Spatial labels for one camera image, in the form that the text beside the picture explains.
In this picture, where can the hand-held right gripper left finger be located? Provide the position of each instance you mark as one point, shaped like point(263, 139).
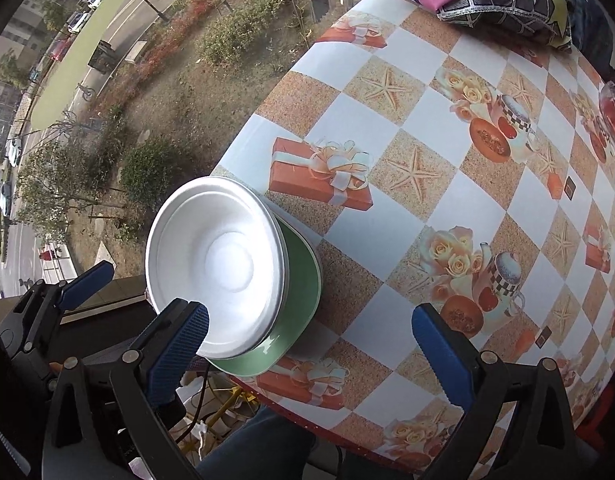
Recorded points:
point(180, 355)

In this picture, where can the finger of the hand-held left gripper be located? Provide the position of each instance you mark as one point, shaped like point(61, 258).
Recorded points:
point(87, 280)

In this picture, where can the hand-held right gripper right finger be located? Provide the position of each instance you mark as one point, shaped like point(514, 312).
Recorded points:
point(442, 360)

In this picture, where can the green plate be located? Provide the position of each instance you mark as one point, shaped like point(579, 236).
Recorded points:
point(300, 285)

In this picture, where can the yellow metal stand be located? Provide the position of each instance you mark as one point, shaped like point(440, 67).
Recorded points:
point(227, 405)

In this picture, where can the person's jeans leg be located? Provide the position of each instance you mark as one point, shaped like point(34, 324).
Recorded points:
point(257, 445)

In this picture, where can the bicycle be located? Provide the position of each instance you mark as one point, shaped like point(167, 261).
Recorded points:
point(86, 92)

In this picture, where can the parked small truck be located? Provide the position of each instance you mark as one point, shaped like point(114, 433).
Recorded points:
point(102, 55)

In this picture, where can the red car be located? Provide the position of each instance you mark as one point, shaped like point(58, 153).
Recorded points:
point(60, 49)

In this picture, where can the silver car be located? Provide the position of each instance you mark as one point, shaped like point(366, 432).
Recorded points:
point(77, 22)

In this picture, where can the printed checkered tablecloth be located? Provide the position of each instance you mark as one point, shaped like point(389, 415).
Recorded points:
point(367, 110)

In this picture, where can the black patterned cloth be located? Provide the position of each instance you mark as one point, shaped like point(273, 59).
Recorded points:
point(512, 7)

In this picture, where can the dark blue cloth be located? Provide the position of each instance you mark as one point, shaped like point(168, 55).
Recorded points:
point(590, 25)

